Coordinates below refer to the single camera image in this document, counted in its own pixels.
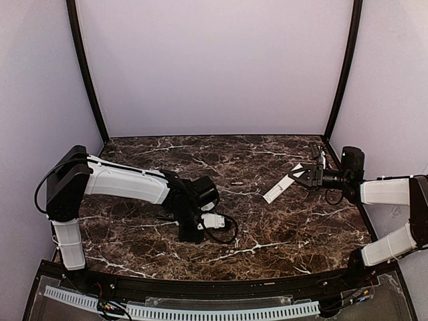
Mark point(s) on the white remote control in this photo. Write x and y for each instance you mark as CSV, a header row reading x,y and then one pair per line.
x,y
278,189

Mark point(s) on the black front rail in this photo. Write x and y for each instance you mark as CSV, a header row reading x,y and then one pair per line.
x,y
322,286

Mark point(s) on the black frame post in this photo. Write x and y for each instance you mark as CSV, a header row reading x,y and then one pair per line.
x,y
77,37
345,69

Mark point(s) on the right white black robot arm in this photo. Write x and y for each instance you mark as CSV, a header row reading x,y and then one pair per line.
x,y
410,191

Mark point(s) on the right black frame post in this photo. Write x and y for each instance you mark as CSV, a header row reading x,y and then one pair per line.
x,y
345,69

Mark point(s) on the left black frame post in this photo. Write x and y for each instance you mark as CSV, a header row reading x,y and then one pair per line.
x,y
77,37

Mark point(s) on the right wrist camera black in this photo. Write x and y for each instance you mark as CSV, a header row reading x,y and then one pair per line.
x,y
318,154

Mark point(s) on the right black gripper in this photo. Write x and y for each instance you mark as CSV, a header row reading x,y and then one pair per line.
x,y
318,175

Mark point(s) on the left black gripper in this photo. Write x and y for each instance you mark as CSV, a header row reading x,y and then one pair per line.
x,y
188,232

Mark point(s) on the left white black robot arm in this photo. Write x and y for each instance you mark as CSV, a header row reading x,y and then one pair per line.
x,y
78,173

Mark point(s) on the white slotted cable duct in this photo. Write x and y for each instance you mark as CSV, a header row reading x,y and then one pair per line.
x,y
274,308

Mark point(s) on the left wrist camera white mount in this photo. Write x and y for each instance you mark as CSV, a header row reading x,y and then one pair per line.
x,y
211,220

